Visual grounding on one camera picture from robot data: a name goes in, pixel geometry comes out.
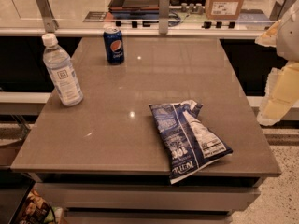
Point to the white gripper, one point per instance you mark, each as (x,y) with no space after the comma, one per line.
(289,34)

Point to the blue pepsi can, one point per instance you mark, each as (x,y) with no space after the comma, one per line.
(114,45)

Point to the brown cardboard box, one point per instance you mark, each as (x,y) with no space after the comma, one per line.
(223,9)

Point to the blue chip bag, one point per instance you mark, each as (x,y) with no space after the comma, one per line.
(192,145)

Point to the dark laptop stack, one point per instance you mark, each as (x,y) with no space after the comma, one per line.
(139,10)

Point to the clear plastic water bottle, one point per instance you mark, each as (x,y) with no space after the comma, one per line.
(61,71)

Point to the grey table drawer base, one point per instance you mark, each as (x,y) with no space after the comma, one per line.
(143,204)

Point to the snack bag on floor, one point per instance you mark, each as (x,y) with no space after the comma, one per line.
(37,211)

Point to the right metal glass bracket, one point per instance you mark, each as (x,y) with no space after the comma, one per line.
(279,9)

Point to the metal glass bracket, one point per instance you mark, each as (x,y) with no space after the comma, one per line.
(279,9)
(50,23)
(163,16)

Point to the middle metal glass bracket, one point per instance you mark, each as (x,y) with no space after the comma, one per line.
(163,16)

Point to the left metal glass bracket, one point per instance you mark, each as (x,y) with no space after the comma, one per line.
(50,23)

